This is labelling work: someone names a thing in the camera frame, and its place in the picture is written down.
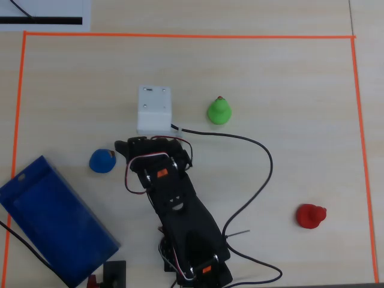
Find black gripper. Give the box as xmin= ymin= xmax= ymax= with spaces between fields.
xmin=115 ymin=136 xmax=193 ymax=175

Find blue rubber duck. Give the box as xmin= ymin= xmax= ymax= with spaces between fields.
xmin=89 ymin=148 xmax=117 ymax=174

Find blue plastic box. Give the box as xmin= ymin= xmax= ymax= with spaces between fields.
xmin=0 ymin=155 xmax=121 ymax=288

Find green rubber duck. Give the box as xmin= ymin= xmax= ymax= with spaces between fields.
xmin=206 ymin=95 xmax=233 ymax=125

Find orange tape strip beside box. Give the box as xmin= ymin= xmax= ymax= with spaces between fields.
xmin=1 ymin=31 xmax=28 ymax=288

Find red rubber duck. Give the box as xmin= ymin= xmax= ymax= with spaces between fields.
xmin=296 ymin=203 xmax=328 ymax=230

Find orange tape strip beside red duck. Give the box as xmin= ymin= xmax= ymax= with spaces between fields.
xmin=350 ymin=37 xmax=380 ymax=284

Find black table clamp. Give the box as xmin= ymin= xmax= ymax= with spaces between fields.
xmin=103 ymin=260 xmax=127 ymax=288

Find long horizontal orange tape strip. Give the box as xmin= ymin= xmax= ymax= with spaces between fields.
xmin=23 ymin=31 xmax=357 ymax=40

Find white paper sheet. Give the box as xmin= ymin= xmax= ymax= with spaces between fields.
xmin=0 ymin=0 xmax=91 ymax=32

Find black strip on paper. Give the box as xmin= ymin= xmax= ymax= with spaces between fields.
xmin=0 ymin=17 xmax=83 ymax=25

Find white and red servo wires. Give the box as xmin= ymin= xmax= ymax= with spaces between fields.
xmin=124 ymin=135 xmax=199 ymax=283

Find white camera box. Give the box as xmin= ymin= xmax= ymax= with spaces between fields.
xmin=136 ymin=85 xmax=173 ymax=135

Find thick black cable under box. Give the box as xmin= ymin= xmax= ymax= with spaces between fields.
xmin=0 ymin=220 xmax=70 ymax=288

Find black camera cable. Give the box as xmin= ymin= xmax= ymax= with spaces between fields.
xmin=170 ymin=123 xmax=284 ymax=286

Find thin black cable over paper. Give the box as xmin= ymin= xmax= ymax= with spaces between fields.
xmin=9 ymin=0 xmax=34 ymax=19

